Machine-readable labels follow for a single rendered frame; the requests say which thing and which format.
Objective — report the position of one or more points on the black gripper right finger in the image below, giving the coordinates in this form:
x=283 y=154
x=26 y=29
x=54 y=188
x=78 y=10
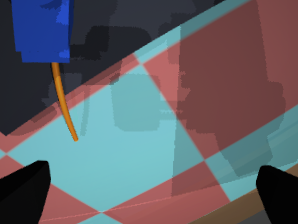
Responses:
x=279 y=194

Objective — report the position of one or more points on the dark grey flat deck plate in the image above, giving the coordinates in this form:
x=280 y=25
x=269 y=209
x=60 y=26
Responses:
x=104 y=31

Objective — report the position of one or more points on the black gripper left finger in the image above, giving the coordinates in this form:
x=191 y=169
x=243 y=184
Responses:
x=23 y=194

